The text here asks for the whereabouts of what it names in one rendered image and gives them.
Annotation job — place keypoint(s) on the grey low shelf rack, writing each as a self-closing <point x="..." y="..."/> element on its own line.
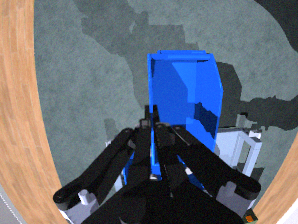
<point x="228" y="147"/>

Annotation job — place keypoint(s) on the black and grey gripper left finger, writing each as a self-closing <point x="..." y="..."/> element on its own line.
<point x="81" y="197"/>

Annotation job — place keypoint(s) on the small white disc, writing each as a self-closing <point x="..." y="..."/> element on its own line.
<point x="187" y="170"/>

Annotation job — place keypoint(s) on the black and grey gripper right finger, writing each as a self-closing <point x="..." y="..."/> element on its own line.
<point x="230" y="187"/>

